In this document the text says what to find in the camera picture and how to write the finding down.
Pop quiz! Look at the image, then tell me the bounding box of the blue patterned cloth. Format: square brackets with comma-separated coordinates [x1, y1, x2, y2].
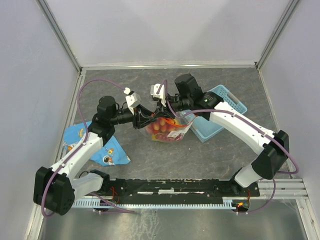
[63, 123, 131, 167]

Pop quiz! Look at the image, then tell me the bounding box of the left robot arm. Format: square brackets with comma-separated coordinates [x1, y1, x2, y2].
[33, 96, 156, 217]

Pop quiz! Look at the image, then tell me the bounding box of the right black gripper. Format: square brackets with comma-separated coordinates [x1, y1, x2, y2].
[153, 93, 192, 120]

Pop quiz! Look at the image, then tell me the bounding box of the aluminium frame left post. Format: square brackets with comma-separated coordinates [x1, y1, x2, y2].
[36, 0, 82, 73]

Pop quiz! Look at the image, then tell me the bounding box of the clear zip top bag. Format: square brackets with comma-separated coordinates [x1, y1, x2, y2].
[143, 117, 196, 143]

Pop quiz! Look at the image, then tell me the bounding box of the purple grapes bunch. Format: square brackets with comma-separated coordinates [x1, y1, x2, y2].
[152, 133, 183, 143]

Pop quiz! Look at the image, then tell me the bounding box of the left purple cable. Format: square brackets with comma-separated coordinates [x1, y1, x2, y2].
[41, 78, 131, 217]

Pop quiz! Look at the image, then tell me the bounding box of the red yellow strawberry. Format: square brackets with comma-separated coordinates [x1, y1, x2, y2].
[157, 118, 166, 126]
[160, 124, 170, 133]
[152, 122, 162, 132]

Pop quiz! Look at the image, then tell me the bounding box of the aluminium frame right post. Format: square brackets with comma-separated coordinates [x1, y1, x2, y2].
[255, 0, 301, 71]

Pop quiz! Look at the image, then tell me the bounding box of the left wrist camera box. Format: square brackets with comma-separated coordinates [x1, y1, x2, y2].
[123, 87, 141, 114]

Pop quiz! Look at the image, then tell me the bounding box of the aluminium frame back rail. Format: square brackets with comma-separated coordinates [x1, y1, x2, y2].
[82, 64, 256, 71]

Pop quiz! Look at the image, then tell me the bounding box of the aluminium frame post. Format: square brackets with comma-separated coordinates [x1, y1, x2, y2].
[255, 0, 301, 71]
[36, 0, 82, 73]

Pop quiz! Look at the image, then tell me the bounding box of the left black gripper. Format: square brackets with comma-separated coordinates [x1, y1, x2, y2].
[109, 103, 157, 129]

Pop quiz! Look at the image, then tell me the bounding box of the light blue plastic basket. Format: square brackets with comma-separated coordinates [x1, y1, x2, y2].
[191, 84, 248, 143]

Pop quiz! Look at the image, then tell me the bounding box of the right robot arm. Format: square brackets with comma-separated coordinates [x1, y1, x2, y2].
[150, 73, 290, 196]

